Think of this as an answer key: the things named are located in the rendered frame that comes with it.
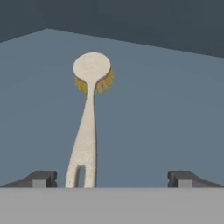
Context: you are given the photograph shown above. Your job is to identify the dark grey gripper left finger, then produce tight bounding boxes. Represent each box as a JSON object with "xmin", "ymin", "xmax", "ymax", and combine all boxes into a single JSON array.
[{"xmin": 0, "ymin": 170, "xmax": 58, "ymax": 188}]

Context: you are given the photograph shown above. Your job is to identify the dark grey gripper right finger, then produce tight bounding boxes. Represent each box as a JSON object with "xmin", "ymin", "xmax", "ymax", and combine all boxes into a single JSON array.
[{"xmin": 167, "ymin": 170, "xmax": 224, "ymax": 188}]

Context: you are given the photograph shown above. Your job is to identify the white dish brush yellow bristles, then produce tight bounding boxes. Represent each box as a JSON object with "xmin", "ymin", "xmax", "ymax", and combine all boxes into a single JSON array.
[{"xmin": 64, "ymin": 52, "xmax": 116, "ymax": 189}]

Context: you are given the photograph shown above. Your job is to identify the blue-grey cabinet interior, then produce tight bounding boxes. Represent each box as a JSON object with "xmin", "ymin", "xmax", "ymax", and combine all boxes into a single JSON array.
[{"xmin": 0, "ymin": 0, "xmax": 224, "ymax": 189}]

